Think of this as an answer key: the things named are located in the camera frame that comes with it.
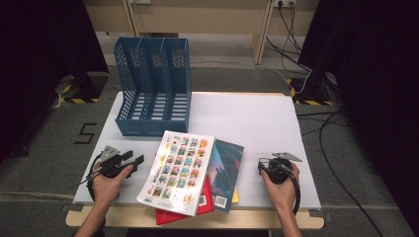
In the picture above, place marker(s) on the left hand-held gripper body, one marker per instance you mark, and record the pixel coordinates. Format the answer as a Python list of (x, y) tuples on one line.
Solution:
[(110, 161)]

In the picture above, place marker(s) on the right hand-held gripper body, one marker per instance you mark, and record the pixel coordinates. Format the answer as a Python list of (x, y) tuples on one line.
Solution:
[(278, 171)]

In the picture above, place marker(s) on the blue plastic file rack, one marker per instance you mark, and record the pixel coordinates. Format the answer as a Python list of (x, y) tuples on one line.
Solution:
[(153, 126)]

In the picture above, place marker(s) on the white picture-grid book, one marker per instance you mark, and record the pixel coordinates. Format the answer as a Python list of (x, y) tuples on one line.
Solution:
[(178, 171)]

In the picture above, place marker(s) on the yellow book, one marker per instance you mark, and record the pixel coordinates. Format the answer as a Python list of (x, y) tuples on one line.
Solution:
[(235, 197)]

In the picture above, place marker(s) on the blue illustrated book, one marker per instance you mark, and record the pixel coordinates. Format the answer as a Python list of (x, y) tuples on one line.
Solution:
[(227, 164)]

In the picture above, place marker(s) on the red book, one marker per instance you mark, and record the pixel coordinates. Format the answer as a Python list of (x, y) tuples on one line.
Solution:
[(206, 200)]

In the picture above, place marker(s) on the person's right hand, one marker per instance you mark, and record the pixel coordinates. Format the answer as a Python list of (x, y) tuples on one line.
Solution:
[(283, 194)]

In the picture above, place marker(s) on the person's left hand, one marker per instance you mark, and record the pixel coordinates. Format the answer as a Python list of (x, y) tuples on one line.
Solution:
[(107, 189)]

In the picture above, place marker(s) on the wooden table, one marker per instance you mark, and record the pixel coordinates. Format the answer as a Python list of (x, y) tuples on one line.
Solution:
[(138, 219)]

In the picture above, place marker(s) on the black striped stand base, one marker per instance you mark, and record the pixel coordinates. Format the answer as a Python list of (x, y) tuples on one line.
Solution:
[(84, 90), (313, 94)]

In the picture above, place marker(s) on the beige wooden desk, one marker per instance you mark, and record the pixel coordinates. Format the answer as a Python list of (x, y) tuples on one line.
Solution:
[(204, 16)]

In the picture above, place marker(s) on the white wall socket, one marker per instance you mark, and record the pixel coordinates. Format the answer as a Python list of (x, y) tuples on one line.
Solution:
[(285, 2)]

